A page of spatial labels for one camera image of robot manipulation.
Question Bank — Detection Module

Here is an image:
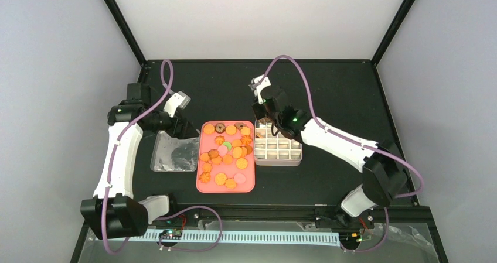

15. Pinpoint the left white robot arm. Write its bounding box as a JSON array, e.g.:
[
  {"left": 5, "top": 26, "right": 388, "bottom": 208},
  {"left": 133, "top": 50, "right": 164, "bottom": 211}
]
[{"left": 80, "top": 83, "right": 198, "bottom": 240}]

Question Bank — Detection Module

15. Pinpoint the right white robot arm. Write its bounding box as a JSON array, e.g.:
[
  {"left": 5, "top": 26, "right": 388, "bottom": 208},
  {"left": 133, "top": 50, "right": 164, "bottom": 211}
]
[{"left": 252, "top": 84, "right": 407, "bottom": 227}]

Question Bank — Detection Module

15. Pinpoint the beige compartment box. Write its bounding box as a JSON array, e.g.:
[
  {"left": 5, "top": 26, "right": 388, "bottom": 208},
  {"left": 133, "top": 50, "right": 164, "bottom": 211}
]
[{"left": 254, "top": 121, "right": 303, "bottom": 167}]

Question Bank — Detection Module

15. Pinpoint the pink cookie tray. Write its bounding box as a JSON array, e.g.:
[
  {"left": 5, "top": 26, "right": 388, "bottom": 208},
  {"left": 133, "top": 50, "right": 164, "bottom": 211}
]
[{"left": 196, "top": 121, "right": 255, "bottom": 193}]

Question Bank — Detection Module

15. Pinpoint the pink round cookie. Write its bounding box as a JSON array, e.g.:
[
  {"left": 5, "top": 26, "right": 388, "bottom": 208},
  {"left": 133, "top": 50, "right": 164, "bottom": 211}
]
[{"left": 233, "top": 173, "right": 246, "bottom": 185}]

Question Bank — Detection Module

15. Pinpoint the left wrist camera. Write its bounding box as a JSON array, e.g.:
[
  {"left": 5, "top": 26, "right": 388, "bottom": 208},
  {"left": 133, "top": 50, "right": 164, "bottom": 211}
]
[{"left": 163, "top": 91, "right": 191, "bottom": 118}]

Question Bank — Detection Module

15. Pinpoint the chocolate ring cookie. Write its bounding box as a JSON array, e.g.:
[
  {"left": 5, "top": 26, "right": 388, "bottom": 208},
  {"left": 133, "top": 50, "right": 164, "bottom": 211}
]
[{"left": 215, "top": 122, "right": 226, "bottom": 134}]

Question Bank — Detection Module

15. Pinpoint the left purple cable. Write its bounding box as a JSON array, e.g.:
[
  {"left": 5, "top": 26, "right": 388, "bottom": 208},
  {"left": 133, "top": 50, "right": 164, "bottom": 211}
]
[{"left": 101, "top": 59, "right": 175, "bottom": 254}]

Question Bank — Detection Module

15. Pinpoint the purple cable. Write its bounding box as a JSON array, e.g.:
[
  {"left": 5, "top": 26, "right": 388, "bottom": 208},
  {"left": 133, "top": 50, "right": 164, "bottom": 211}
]
[
  {"left": 101, "top": 59, "right": 175, "bottom": 254},
  {"left": 260, "top": 55, "right": 425, "bottom": 199}
]

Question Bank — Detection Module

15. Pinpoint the light blue slotted cable duct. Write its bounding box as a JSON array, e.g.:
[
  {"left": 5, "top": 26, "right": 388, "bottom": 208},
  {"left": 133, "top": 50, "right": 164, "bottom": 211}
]
[{"left": 138, "top": 230, "right": 341, "bottom": 247}]

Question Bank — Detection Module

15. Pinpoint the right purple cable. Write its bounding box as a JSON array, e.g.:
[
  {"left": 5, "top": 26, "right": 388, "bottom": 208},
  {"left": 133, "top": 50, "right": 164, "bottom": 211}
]
[{"left": 260, "top": 55, "right": 425, "bottom": 199}]

